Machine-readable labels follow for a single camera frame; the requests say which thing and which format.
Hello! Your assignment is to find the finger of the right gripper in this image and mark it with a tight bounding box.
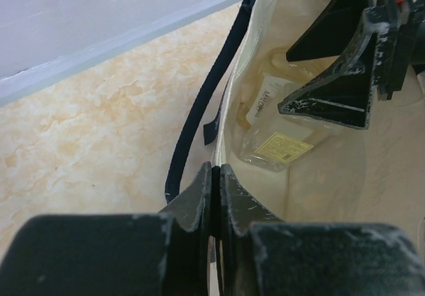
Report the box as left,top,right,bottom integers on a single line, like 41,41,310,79
278,7,390,129
286,0,367,62

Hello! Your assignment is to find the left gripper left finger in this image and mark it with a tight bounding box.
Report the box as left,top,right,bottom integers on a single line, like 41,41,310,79
1,162,213,295

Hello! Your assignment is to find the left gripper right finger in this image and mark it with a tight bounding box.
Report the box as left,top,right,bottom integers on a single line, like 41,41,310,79
218,164,424,295

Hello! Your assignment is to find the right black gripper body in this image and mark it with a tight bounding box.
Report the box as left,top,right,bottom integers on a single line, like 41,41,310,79
367,0,424,100

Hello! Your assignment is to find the amber bottle white cap tall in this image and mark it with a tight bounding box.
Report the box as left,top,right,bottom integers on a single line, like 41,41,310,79
236,48,324,131

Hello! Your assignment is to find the clear bottle dark cap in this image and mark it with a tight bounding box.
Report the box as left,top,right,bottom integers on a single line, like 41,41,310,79
237,73,333,173

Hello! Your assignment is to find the beige canvas tote bag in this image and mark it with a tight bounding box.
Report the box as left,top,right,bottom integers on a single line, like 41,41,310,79
164,0,425,296

